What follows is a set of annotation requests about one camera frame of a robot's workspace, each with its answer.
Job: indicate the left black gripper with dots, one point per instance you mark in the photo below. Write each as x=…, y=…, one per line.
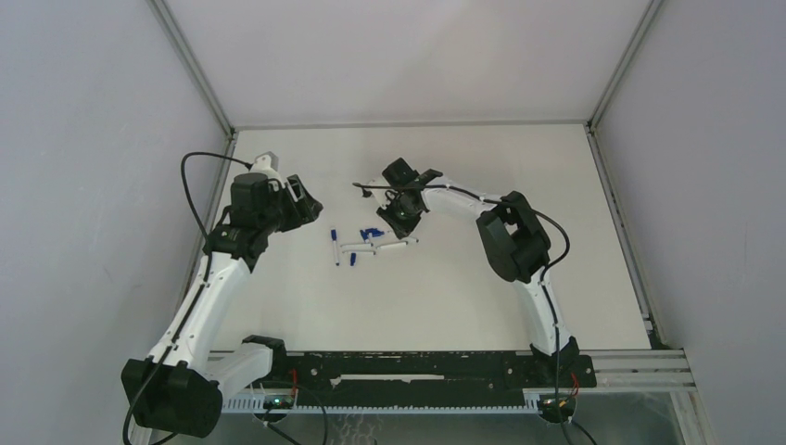
x=304, y=210

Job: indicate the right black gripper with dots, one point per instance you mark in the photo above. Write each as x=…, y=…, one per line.
x=402, y=227

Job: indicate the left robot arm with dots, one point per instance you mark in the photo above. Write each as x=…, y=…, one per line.
x=175, y=388

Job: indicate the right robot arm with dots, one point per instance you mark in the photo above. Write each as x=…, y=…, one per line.
x=521, y=244

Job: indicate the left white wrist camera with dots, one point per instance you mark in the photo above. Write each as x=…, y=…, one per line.
x=267, y=164

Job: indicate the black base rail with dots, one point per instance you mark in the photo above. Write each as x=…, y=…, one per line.
x=424, y=379

